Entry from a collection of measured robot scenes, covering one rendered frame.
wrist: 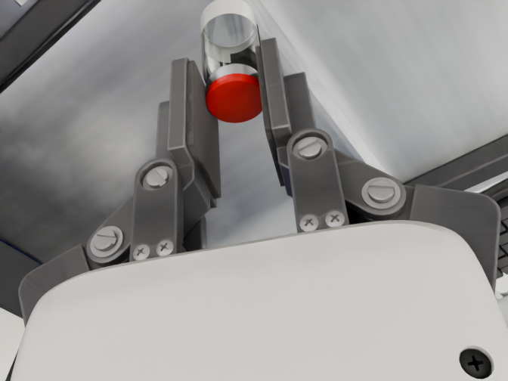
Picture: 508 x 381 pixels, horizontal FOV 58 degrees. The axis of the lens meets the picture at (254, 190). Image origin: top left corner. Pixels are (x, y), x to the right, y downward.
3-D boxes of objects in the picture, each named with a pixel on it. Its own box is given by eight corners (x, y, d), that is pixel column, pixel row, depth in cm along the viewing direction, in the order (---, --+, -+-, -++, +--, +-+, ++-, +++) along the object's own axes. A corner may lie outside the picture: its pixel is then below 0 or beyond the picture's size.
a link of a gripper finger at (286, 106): (292, 272, 13) (271, 107, 17) (405, 254, 13) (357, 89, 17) (274, 215, 11) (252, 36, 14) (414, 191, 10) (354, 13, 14)
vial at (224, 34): (209, 50, 19) (213, 125, 17) (192, 3, 17) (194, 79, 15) (260, 37, 19) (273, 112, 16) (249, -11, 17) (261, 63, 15)
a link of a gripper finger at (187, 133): (124, 298, 14) (139, 134, 18) (225, 283, 13) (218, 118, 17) (67, 252, 11) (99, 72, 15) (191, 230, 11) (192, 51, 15)
